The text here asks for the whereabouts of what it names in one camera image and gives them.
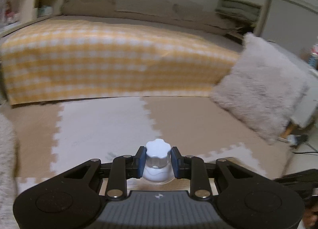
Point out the yellow white checked blanket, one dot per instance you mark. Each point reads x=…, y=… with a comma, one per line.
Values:
x=111, y=62

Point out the grey fluffy cushion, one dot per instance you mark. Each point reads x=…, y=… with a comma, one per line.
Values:
x=260, y=87

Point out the beige foam mat tile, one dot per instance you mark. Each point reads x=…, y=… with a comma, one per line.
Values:
x=198, y=122

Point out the small white foam mat tile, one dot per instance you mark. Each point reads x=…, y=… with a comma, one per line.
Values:
x=233, y=156

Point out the small brown pillow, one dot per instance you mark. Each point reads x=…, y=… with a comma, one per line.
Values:
x=196, y=12

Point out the white side cabinet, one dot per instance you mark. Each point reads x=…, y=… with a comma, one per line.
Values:
x=306, y=99

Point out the large brown pillow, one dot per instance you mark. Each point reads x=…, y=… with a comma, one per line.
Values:
x=144, y=4

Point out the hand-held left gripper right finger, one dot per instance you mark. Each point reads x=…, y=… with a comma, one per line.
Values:
x=176, y=163

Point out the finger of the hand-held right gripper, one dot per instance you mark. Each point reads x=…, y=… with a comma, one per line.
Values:
x=297, y=181

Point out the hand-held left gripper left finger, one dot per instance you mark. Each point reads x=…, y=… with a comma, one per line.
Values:
x=140, y=163

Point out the large white foam mat tile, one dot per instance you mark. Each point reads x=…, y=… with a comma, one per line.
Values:
x=104, y=132

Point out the stack of folded olive towels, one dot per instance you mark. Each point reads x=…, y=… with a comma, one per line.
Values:
x=238, y=10

